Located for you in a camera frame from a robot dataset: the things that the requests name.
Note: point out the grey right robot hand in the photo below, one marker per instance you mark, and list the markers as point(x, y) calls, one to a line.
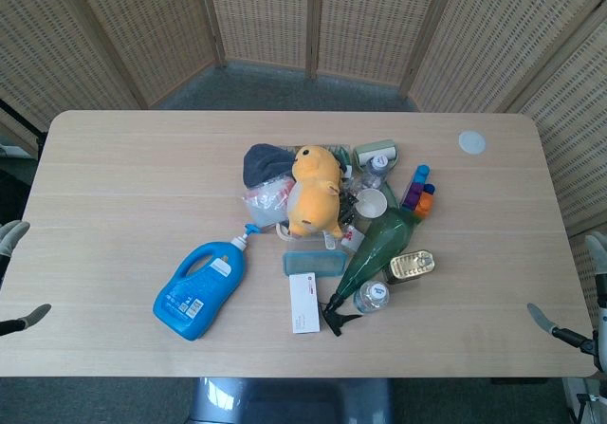
point(540, 317)

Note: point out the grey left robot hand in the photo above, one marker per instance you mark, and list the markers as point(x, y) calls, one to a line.
point(12, 236)

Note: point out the blue detergent bottle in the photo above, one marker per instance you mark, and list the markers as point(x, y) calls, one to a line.
point(204, 282)

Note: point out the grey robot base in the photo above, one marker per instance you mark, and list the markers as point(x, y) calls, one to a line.
point(294, 402)

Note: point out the black metal stand rod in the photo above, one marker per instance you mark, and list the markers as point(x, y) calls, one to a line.
point(21, 120)

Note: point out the gold rectangular tin can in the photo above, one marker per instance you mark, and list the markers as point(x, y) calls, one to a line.
point(412, 265)

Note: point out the water bottle with blue liquid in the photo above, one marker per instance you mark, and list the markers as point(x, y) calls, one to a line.
point(372, 296)

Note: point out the colourful toy building blocks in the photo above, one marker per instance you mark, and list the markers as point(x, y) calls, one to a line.
point(417, 196)

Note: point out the green spray bottle black trigger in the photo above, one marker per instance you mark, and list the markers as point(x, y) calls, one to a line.
point(379, 248)

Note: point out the white round table grommet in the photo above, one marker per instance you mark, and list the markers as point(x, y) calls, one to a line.
point(472, 141)

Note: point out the wicker folding screen panel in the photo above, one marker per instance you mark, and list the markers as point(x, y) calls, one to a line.
point(498, 35)
point(578, 125)
point(261, 11)
point(47, 40)
point(152, 25)
point(374, 21)

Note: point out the white red snack packet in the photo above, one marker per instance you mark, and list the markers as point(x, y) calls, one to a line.
point(351, 239)

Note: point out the white paper cup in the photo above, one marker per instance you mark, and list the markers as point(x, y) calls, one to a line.
point(370, 203)

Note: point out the black binder clips bag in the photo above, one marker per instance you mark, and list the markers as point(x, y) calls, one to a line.
point(348, 206)

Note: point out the clear water bottle white cap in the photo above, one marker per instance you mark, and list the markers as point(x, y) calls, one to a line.
point(379, 163)

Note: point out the clear food container blue rim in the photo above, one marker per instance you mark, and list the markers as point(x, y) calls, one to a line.
point(313, 263)

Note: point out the white cardboard box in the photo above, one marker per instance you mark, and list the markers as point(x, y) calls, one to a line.
point(306, 305)

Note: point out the clear zip plastic bag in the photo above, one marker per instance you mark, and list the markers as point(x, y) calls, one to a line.
point(264, 211)

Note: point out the orange plush toy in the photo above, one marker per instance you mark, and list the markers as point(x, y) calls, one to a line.
point(313, 191)

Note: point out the dark grey cloth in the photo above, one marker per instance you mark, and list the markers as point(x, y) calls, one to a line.
point(265, 163)

